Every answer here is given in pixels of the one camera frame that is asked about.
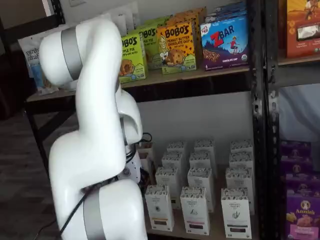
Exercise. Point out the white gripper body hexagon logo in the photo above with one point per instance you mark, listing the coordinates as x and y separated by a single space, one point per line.
132 170

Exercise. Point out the wooden shelf board with snacks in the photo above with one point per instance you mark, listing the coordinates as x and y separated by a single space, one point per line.
175 76

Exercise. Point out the white box yellow top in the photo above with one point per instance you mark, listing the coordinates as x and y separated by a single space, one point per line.
147 155

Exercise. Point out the green Bobo's apple pie box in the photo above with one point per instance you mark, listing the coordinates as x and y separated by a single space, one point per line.
151 50
132 62
160 21

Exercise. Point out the white box grey strip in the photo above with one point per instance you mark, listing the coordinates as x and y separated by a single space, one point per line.
236 215
241 158
241 146
240 178

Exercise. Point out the white box pink strip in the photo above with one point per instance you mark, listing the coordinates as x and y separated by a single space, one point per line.
201 158
201 177
203 145
195 212

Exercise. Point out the dark brown furniture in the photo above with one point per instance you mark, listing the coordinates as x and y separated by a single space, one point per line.
12 87

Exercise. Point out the orange Bobo's peanut butter box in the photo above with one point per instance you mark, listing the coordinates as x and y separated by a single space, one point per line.
176 47
182 18
197 12

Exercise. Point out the grey plastic sheet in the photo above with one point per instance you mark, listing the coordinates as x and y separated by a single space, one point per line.
300 112

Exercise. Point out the purple Annie's snack box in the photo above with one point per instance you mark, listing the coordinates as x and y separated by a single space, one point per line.
297 165
302 182
303 217
295 148

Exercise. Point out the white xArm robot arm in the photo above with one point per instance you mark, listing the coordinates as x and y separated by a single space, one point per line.
95 100

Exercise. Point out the white box yellow strip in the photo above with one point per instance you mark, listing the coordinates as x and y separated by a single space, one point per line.
172 160
177 146
167 177
160 210

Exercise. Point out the purely elizabeth bag blue label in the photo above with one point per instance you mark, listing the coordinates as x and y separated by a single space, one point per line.
31 57

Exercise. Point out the white purely elizabeth bag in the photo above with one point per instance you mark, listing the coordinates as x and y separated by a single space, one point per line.
120 20
132 12

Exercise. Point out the large orange cardboard box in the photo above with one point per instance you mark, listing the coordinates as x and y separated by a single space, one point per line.
302 27

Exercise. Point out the wooden shelf board orange box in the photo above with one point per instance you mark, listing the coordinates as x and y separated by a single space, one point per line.
300 61

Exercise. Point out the white wall switch plate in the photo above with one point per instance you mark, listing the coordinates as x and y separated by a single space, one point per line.
77 2

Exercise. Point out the black metal shelving rack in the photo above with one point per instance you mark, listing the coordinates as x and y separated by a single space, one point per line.
273 150
258 125

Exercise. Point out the blue Zbar chocolate chip box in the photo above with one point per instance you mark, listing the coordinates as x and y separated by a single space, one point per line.
230 8
225 45
225 17

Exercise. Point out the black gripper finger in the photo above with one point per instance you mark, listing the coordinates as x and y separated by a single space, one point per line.
144 181

